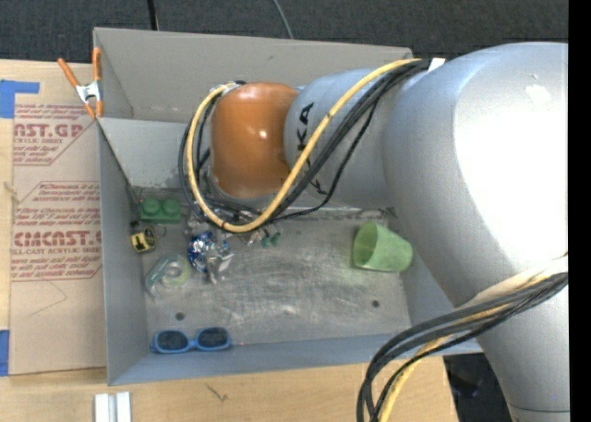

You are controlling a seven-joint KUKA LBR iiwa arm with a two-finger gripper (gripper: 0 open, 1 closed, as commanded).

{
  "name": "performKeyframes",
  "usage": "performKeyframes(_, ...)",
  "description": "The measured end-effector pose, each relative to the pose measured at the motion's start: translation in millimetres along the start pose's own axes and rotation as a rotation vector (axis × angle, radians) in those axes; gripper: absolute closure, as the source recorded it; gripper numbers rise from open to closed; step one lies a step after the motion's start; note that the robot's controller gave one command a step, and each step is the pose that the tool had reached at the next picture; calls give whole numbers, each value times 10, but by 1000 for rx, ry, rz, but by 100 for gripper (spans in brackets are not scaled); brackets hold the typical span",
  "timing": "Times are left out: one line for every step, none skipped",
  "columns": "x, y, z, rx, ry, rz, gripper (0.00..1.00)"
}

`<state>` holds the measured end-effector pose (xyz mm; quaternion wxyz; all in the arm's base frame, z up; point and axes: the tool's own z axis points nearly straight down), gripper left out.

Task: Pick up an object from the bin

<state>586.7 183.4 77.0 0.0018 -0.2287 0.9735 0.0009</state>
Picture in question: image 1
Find green plastic cup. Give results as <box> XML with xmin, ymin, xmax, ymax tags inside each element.
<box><xmin>351</xmin><ymin>220</ymin><xmax>414</xmax><ymax>273</ymax></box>

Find brown cardboard board red print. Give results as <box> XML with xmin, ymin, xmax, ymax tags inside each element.
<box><xmin>0</xmin><ymin>58</ymin><xmax>109</xmax><ymax>378</ymax></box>

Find grey metal bin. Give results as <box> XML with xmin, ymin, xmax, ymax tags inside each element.
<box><xmin>91</xmin><ymin>26</ymin><xmax>485</xmax><ymax>387</ymax></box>

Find blue sunglasses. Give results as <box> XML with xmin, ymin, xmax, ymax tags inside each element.
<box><xmin>149</xmin><ymin>326</ymin><xmax>233</xmax><ymax>356</ymax></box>

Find green toy brick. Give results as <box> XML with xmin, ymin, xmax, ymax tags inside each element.
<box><xmin>139</xmin><ymin>198</ymin><xmax>183</xmax><ymax>224</ymax></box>

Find clear tape dispenser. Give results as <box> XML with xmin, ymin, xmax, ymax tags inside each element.
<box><xmin>144</xmin><ymin>253</ymin><xmax>193</xmax><ymax>295</ymax></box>

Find blue and silver foil packet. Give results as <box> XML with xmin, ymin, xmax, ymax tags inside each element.
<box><xmin>186</xmin><ymin>231</ymin><xmax>220</xmax><ymax>273</ymax></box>

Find yellow and black tape measure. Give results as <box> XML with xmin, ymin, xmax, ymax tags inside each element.
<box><xmin>130</xmin><ymin>225</ymin><xmax>158</xmax><ymax>254</ymax></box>

